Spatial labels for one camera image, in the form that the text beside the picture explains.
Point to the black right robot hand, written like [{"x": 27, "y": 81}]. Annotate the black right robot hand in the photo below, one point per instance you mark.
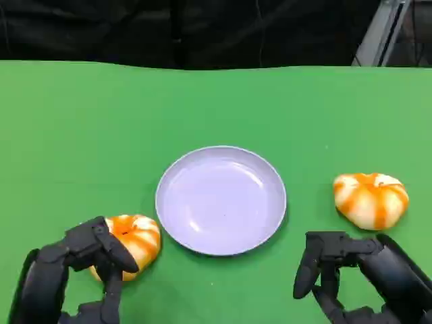
[{"x": 391, "y": 273}]

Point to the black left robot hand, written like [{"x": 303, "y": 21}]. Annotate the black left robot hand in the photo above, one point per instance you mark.
[{"x": 47, "y": 270}]

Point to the orange white toy bread roll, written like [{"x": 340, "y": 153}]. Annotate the orange white toy bread roll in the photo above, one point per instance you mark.
[
  {"x": 368, "y": 202},
  {"x": 143, "y": 238}
]

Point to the lilac plate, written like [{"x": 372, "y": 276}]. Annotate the lilac plate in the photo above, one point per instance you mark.
[{"x": 221, "y": 202}]

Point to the green table cloth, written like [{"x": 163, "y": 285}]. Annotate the green table cloth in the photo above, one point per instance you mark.
[{"x": 216, "y": 108}]

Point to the black backdrop curtain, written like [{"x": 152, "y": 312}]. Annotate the black backdrop curtain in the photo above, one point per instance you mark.
[{"x": 135, "y": 30}]

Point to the grey metal frame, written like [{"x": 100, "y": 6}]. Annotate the grey metal frame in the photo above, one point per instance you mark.
[{"x": 388, "y": 33}]

